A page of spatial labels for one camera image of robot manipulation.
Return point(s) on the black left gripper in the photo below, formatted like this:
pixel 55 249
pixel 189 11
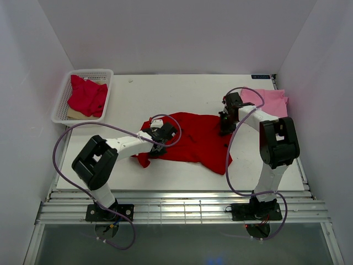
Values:
pixel 159 153

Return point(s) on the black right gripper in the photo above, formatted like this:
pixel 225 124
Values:
pixel 224 130

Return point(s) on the red t shirt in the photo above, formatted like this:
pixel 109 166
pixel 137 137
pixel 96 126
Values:
pixel 200 142

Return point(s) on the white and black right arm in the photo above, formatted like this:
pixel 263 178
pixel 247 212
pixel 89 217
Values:
pixel 278 147

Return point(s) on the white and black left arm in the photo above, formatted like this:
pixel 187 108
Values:
pixel 95 162

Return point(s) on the blue label on table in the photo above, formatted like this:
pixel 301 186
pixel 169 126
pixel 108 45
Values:
pixel 261 77

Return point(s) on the folded pink t shirt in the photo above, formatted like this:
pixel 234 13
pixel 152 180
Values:
pixel 275 101

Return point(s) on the crimson shirt in basket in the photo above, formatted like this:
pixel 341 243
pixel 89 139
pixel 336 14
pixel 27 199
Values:
pixel 87 97

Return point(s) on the white plastic basket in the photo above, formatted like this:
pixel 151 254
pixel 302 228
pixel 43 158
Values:
pixel 100 76

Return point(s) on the beige cloth in basket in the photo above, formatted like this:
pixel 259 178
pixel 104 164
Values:
pixel 72 114

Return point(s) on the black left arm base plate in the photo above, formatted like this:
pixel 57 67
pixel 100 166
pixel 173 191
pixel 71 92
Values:
pixel 95 213

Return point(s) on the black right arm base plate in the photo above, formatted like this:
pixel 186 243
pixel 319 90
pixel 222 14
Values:
pixel 244 212

